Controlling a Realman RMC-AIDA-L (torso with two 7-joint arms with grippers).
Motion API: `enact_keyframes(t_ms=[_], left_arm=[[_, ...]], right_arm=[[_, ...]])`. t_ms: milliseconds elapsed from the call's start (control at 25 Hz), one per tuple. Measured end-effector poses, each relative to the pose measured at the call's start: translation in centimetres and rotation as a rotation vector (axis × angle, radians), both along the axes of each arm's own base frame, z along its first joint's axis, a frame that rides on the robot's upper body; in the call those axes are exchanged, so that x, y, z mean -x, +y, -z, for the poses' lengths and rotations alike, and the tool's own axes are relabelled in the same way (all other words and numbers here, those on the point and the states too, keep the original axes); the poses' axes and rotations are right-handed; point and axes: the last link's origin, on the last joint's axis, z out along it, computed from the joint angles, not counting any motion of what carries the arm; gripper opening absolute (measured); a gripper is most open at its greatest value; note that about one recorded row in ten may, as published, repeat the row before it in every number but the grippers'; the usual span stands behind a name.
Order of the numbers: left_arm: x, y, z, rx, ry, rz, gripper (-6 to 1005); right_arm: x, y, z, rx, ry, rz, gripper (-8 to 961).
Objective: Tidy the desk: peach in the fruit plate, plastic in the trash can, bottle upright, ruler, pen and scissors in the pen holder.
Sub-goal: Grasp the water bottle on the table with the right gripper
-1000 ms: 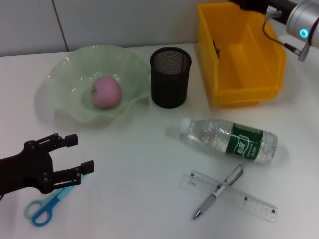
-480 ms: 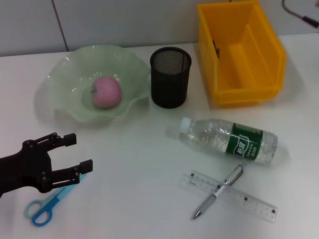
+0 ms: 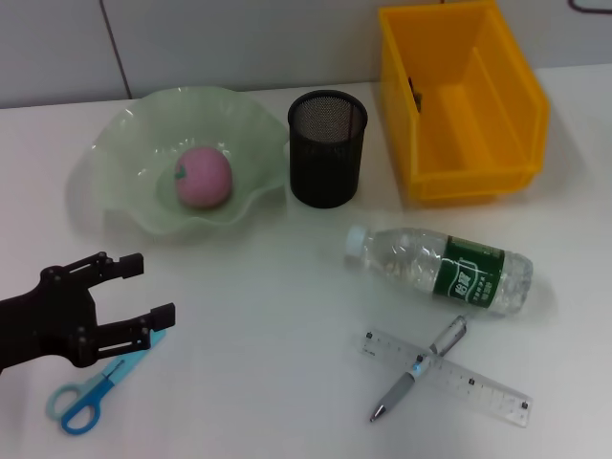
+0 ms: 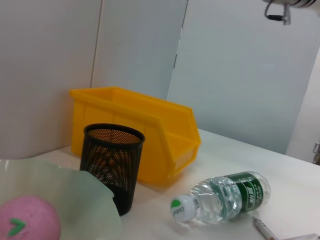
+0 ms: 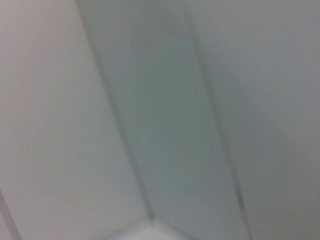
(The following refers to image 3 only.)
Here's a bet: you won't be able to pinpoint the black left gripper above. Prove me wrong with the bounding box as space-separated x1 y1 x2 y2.
0 251 177 377

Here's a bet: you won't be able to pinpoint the pink toy peach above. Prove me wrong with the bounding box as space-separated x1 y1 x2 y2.
173 146 234 210

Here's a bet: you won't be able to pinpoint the clear green-label water bottle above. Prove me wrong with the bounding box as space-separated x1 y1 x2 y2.
344 225 535 317

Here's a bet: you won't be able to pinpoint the blue scissors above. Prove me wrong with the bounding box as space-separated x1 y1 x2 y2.
46 324 168 436

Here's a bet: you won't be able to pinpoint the pale green glass fruit plate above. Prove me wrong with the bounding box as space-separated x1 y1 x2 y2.
78 85 288 238

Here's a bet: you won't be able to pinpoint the black mesh pen holder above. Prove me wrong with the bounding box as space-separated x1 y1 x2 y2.
287 89 369 209

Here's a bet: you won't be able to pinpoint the silver ballpoint pen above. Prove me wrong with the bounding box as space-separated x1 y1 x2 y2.
369 314 472 423

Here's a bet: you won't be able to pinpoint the transparent plastic ruler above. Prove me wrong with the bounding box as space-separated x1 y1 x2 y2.
359 328 535 429

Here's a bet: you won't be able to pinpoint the yellow plastic bin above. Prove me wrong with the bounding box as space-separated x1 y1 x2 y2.
378 0 551 207

